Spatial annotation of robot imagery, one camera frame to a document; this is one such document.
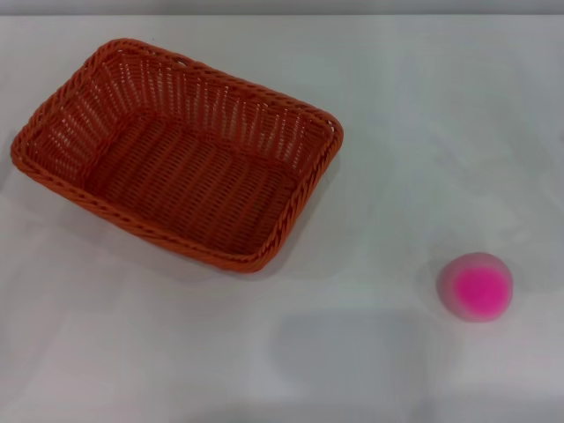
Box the orange woven plastic basket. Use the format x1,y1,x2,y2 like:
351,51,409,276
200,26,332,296
10,37,345,276

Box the pink foam ball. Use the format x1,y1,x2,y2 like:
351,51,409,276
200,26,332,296
436,252,515,324

